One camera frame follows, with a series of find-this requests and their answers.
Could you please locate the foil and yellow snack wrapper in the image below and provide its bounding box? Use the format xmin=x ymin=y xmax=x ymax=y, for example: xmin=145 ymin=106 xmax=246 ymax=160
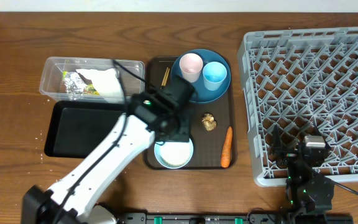
xmin=62 ymin=72 xmax=99 ymax=95

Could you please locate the wooden chopstick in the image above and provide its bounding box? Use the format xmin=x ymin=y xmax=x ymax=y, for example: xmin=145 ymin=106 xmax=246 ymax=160
xmin=162 ymin=67 xmax=170 ymax=88
xmin=160 ymin=67 xmax=169 ymax=90

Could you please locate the black plastic tray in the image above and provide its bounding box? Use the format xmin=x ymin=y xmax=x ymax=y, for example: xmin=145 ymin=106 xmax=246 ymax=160
xmin=44 ymin=101 xmax=124 ymax=159

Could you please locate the pink plastic cup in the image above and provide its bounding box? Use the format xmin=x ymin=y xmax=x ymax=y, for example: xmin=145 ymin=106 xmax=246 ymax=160
xmin=179 ymin=53 xmax=203 ymax=83

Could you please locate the pile of white rice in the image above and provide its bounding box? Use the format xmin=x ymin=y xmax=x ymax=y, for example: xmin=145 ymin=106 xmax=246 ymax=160
xmin=160 ymin=142 xmax=191 ymax=167

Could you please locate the brown mushroom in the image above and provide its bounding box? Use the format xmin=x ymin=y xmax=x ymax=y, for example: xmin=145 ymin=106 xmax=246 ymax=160
xmin=201 ymin=113 xmax=217 ymax=131

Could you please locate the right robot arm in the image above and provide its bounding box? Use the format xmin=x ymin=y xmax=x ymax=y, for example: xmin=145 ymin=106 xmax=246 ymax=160
xmin=269 ymin=125 xmax=334 ymax=223

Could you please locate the light blue plastic cup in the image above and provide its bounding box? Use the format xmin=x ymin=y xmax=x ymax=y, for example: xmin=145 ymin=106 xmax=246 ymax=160
xmin=203 ymin=62 xmax=227 ymax=91

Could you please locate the orange carrot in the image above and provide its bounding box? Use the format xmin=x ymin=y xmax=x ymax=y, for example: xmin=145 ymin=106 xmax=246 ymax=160
xmin=221 ymin=126 xmax=233 ymax=168

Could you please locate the grey plastic dishwasher rack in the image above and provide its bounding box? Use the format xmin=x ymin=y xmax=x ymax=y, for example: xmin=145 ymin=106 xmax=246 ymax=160
xmin=237 ymin=27 xmax=358 ymax=187

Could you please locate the white napkin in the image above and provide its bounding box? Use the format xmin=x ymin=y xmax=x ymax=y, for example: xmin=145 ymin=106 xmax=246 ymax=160
xmin=76 ymin=68 xmax=122 ymax=97

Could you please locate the dark brown serving tray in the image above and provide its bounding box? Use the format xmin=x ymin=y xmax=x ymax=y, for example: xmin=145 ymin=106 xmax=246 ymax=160
xmin=143 ymin=56 xmax=237 ymax=170

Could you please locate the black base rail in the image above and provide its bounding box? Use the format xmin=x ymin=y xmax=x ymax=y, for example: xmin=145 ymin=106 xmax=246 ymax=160
xmin=116 ymin=213 xmax=354 ymax=224

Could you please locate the clear plastic bin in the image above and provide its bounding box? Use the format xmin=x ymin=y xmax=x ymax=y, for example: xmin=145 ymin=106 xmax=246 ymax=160
xmin=39 ymin=57 xmax=145 ymax=103

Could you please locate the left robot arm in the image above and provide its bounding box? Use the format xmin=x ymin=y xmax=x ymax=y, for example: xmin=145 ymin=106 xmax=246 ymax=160
xmin=21 ymin=77 xmax=196 ymax=223

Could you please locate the light blue bowl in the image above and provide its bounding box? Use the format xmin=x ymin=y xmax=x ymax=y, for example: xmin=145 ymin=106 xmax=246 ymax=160
xmin=154 ymin=139 xmax=194 ymax=169

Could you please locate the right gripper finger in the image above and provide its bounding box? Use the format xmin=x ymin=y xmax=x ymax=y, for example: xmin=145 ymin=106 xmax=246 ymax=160
xmin=272 ymin=124 xmax=282 ymax=149
xmin=314 ymin=126 xmax=329 ymax=146

